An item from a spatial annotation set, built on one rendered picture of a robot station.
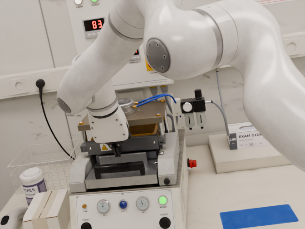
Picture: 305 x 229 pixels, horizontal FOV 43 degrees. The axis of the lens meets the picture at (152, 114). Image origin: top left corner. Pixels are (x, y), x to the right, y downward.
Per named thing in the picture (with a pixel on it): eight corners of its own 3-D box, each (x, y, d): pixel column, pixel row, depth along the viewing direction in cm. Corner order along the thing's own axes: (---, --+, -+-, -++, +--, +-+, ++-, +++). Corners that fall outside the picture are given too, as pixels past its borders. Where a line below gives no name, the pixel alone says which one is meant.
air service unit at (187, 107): (176, 128, 145) (170, 91, 141) (215, 125, 143) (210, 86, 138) (175, 134, 140) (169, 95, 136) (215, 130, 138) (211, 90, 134)
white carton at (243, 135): (226, 139, 174) (225, 123, 171) (278, 133, 171) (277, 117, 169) (230, 150, 162) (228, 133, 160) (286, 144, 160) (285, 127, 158)
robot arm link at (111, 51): (108, 65, 72) (71, 125, 97) (159, 25, 80) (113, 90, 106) (74, 30, 72) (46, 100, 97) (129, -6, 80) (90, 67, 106)
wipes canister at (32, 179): (32, 200, 156) (23, 166, 152) (53, 197, 156) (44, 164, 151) (25, 212, 148) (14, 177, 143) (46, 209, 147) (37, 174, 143)
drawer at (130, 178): (108, 151, 145) (104, 131, 143) (166, 145, 142) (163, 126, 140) (86, 191, 118) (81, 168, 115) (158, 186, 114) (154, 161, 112)
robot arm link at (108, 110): (81, 111, 101) (84, 120, 103) (114, 107, 100) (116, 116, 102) (87, 92, 108) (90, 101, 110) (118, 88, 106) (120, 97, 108)
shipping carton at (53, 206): (41, 213, 146) (36, 191, 143) (75, 209, 145) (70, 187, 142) (24, 244, 128) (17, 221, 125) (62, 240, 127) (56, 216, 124)
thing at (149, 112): (100, 125, 148) (94, 92, 144) (181, 116, 143) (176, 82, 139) (83, 151, 125) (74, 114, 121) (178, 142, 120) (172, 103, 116)
